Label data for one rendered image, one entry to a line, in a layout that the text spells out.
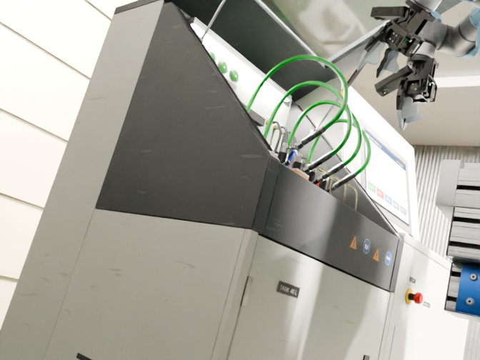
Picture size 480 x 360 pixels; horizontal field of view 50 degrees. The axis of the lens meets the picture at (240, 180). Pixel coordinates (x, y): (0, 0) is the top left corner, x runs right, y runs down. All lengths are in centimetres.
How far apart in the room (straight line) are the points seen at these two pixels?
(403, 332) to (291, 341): 58
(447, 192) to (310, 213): 34
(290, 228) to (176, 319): 31
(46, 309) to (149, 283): 41
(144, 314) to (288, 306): 32
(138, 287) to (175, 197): 22
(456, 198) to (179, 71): 80
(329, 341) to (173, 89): 76
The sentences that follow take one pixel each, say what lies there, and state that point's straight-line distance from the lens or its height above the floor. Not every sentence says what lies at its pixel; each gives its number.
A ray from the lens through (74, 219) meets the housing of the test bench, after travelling 155.
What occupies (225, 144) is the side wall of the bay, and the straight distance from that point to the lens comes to 117.
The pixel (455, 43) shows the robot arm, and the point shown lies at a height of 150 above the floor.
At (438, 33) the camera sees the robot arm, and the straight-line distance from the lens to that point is 162.
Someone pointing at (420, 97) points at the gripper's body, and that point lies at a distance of 155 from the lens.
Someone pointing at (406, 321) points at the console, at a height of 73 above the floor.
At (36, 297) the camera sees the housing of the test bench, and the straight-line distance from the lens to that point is 160.
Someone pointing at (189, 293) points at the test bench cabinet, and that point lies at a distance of 111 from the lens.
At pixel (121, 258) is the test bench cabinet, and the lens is 132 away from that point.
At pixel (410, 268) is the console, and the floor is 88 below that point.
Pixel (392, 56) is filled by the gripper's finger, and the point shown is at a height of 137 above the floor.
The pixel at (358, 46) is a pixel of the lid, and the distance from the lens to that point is 197.
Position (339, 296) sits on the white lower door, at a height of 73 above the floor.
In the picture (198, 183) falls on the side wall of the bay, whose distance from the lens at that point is 119.
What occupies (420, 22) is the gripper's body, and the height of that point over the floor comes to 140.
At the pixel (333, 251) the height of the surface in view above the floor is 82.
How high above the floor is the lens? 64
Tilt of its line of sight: 13 degrees up
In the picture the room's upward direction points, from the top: 15 degrees clockwise
